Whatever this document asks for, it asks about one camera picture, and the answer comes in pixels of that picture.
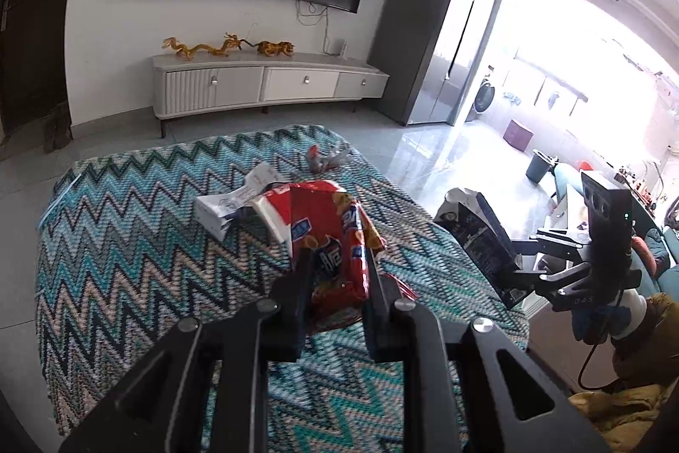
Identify red white paper box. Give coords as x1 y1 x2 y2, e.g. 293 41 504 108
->
249 184 292 250

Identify purple storage box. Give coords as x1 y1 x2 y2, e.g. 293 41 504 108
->
503 120 534 152

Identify brown shoes by door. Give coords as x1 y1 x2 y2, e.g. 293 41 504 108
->
44 102 73 154

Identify dark teal bucket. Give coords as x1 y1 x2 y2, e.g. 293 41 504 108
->
526 149 558 185

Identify yellow trouser leg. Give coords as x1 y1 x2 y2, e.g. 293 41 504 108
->
569 293 678 452

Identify teal zigzag knit rug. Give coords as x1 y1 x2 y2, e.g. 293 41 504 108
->
36 125 529 452

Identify teal sofa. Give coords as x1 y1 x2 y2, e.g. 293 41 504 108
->
550 162 678 301

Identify white TV cabinet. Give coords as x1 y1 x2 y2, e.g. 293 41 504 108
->
153 51 388 135

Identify white router on cabinet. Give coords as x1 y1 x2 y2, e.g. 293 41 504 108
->
333 39 348 57

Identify golden tiger figurine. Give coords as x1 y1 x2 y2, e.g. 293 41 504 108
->
253 40 295 57

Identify grey steel refrigerator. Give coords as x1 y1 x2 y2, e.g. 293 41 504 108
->
368 0 495 125

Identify clear red plastic wrapper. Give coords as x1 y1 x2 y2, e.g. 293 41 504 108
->
306 145 351 174

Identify white coffee table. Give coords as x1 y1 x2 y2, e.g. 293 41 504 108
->
522 185 588 390

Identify red snack bag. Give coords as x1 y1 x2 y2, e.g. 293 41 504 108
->
290 180 384 324

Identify white blue tissue pack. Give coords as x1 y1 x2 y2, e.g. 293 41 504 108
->
194 162 289 242

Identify right hand white glove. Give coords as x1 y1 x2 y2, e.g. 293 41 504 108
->
571 290 648 345

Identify dark wooden door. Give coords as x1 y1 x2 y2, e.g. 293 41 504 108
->
1 0 67 135

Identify red cushion on sofa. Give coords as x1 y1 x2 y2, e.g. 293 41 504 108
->
632 237 670 277

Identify golden dragon figurine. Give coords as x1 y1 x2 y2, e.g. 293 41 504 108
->
161 33 250 60

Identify washing machine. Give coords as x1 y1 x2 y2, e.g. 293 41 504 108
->
466 65 495 122

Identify black tracking camera box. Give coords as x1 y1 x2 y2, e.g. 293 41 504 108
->
581 170 632 304

